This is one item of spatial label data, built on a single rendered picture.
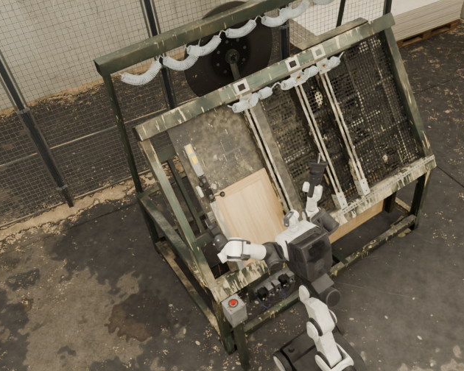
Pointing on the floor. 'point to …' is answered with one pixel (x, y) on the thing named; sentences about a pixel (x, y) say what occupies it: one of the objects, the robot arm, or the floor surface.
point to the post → (241, 347)
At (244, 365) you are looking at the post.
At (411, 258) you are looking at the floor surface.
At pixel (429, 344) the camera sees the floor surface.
